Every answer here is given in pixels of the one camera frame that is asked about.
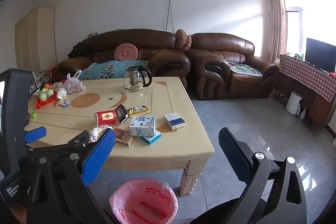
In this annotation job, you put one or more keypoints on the small white plastic bag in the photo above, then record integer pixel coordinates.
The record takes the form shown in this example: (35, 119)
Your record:
(62, 93)

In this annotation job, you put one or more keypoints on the plastic bag of nuts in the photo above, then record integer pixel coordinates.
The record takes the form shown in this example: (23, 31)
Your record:
(74, 86)

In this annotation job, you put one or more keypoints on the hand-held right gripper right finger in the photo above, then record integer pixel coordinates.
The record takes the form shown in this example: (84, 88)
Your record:
(233, 153)

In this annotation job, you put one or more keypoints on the white tissue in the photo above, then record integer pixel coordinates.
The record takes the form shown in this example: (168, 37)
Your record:
(95, 133)

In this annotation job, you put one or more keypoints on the glass teapot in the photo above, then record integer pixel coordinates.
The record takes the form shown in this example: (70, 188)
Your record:
(134, 79)

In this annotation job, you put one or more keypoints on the beige wardrobe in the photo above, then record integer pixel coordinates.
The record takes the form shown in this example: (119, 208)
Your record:
(34, 40)

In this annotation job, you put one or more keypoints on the red fruit tray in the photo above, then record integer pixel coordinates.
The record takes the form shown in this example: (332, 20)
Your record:
(43, 103)

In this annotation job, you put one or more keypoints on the gold snack wrapper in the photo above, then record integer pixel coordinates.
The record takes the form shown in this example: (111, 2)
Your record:
(137, 109)

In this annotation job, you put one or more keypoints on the red checkered tablecloth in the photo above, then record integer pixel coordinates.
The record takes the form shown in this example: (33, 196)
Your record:
(307, 74)

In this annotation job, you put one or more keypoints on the pink curtain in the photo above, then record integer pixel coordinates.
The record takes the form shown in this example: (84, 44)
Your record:
(277, 19)

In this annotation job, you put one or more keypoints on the white cylindrical appliance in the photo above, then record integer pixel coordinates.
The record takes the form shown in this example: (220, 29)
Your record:
(293, 103)

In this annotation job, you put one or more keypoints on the teal seat mat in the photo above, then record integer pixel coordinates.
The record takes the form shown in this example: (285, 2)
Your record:
(245, 69)

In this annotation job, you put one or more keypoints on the white blue carton box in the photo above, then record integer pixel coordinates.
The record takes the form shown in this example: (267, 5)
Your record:
(141, 125)

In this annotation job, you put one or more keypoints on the beige wooden coffee table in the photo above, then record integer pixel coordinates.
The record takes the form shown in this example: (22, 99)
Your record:
(162, 98)

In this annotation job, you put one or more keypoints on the white navy box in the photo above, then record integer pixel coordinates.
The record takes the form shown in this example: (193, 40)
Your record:
(174, 121)

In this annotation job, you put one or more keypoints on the flat blue white box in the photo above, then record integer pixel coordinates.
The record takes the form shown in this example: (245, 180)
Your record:
(153, 139)

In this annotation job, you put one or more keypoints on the pink round cushion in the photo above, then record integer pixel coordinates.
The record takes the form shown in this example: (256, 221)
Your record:
(125, 53)
(180, 39)
(189, 43)

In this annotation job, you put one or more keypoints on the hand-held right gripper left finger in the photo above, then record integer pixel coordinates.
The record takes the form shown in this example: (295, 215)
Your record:
(101, 153)

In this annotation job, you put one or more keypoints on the black white patterned cloth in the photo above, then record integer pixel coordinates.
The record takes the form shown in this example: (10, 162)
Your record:
(40, 78)

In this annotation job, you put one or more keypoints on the brown leather armchair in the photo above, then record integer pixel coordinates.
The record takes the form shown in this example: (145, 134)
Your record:
(223, 45)

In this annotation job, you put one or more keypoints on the green apple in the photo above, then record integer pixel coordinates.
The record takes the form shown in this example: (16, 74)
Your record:
(50, 93)
(43, 96)

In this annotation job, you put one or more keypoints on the pink bagged trash bin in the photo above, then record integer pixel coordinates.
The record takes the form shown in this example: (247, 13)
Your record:
(141, 203)

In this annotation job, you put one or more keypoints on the black television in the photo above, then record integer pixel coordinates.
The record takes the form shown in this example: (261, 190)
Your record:
(320, 54)

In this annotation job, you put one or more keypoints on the blue floral blanket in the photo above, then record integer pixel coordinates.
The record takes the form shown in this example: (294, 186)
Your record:
(110, 69)

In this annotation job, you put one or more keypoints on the small green object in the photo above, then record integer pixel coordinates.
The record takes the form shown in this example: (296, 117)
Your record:
(33, 115)

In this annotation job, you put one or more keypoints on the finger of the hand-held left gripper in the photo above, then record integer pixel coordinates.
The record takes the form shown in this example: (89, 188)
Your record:
(76, 138)
(35, 133)

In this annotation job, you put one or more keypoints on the window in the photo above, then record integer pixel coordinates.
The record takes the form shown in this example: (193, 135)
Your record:
(294, 29)

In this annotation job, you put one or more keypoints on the small white bottle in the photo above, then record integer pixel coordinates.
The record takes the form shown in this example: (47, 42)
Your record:
(302, 113)

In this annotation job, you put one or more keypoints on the black carton box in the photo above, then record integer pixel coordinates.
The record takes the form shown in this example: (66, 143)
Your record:
(121, 112)

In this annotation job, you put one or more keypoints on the brown wooden cabinet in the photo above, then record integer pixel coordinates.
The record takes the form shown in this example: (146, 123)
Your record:
(317, 108)

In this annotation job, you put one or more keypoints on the purple yellow card box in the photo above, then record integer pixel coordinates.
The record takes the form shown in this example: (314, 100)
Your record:
(123, 137)

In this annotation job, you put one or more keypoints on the brown leather sofa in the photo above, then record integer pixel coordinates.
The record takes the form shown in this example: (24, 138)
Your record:
(157, 56)

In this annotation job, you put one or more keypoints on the small blue white wrapper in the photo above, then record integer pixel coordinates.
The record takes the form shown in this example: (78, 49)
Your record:
(63, 103)

